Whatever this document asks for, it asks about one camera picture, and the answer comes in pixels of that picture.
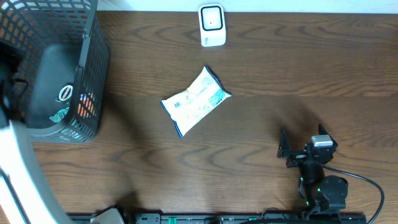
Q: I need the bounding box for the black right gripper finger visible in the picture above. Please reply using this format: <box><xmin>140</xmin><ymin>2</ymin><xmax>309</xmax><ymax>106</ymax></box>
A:
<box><xmin>318</xmin><ymin>124</ymin><xmax>331</xmax><ymax>137</ymax></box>
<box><xmin>277</xmin><ymin>129</ymin><xmax>291</xmax><ymax>158</ymax></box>

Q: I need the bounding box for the cream snack bag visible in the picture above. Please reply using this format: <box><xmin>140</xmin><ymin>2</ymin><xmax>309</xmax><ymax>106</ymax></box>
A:
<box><xmin>160</xmin><ymin>65</ymin><xmax>233</xmax><ymax>139</ymax></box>

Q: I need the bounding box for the green Zam-Buk ointment box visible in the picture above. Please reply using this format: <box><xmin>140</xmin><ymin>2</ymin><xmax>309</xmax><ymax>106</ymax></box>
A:
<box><xmin>55</xmin><ymin>85</ymin><xmax>73</xmax><ymax>104</ymax></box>

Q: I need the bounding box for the teal white tissue packet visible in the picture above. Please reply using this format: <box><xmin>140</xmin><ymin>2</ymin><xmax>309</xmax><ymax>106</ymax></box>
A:
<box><xmin>49</xmin><ymin>107</ymin><xmax>69</xmax><ymax>123</ymax></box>

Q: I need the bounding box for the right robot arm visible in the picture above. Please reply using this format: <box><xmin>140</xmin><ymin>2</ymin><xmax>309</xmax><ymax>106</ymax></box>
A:
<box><xmin>277</xmin><ymin>125</ymin><xmax>348</xmax><ymax>220</ymax></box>

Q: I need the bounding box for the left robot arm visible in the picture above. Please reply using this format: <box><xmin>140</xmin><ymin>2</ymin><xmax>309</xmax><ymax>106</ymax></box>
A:
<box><xmin>1</xmin><ymin>41</ymin><xmax>109</xmax><ymax>223</ymax></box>

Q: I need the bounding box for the white barcode scanner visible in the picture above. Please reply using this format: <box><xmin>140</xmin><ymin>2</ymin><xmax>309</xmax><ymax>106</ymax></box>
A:
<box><xmin>198</xmin><ymin>4</ymin><xmax>226</xmax><ymax>47</ymax></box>

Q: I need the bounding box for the orange snack packet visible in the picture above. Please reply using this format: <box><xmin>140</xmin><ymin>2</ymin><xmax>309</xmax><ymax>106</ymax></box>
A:
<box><xmin>78</xmin><ymin>93</ymin><xmax>95</xmax><ymax>118</ymax></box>

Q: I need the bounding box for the grey plastic mesh basket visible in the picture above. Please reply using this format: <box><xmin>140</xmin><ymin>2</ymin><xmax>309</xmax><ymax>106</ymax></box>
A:
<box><xmin>1</xmin><ymin>0</ymin><xmax>109</xmax><ymax>144</ymax></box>

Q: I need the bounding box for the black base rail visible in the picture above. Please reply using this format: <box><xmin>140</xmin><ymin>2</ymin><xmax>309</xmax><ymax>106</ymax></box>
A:
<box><xmin>121</xmin><ymin>211</ymin><xmax>367</xmax><ymax>224</ymax></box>

